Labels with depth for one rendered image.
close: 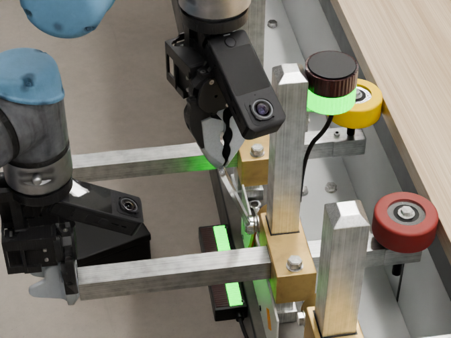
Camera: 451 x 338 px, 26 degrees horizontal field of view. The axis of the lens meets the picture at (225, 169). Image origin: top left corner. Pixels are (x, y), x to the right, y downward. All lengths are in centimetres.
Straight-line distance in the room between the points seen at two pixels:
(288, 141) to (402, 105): 31
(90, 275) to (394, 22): 67
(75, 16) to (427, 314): 73
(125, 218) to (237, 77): 23
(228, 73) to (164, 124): 182
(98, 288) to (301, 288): 25
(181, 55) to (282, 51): 96
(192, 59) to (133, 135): 174
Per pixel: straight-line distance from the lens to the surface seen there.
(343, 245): 91
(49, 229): 113
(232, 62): 101
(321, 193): 167
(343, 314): 98
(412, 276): 143
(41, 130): 102
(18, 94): 99
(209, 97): 105
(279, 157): 115
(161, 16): 329
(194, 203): 256
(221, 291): 140
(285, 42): 203
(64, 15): 85
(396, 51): 153
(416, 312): 143
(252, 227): 128
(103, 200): 113
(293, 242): 123
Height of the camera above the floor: 175
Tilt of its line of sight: 41 degrees down
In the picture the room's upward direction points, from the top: straight up
